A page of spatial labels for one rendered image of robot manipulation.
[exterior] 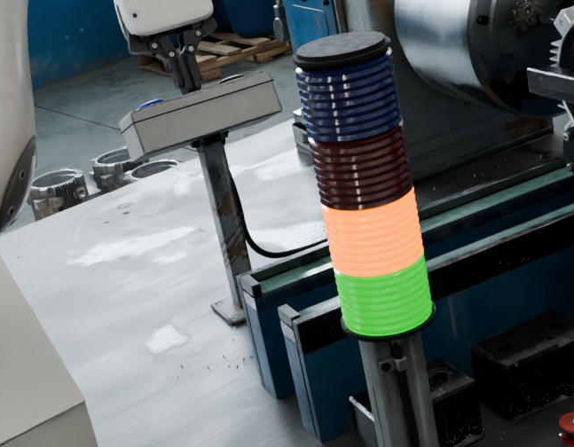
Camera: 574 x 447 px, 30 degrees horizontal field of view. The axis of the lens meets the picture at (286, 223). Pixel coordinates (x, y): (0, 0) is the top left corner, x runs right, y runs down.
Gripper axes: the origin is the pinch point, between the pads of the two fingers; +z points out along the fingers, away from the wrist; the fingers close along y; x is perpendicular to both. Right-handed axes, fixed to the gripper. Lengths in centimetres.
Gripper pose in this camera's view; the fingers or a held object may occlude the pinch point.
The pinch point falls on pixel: (186, 75)
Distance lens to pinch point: 124.6
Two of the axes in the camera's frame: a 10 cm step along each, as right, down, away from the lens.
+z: 3.3, 9.4, 0.4
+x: -3.2, 0.8, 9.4
